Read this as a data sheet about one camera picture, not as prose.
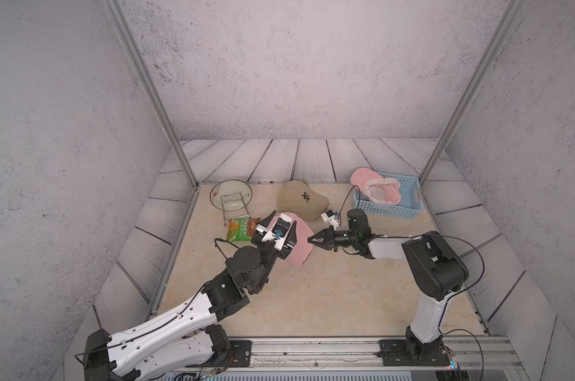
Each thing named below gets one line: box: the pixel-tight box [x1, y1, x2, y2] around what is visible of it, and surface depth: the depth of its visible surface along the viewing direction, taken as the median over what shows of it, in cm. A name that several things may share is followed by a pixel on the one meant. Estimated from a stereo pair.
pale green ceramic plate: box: [209, 178, 254, 212], surface depth 103 cm
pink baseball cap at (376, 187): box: [350, 166, 402, 206], surface depth 114 cm
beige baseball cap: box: [276, 179, 330, 221], surface depth 110 cm
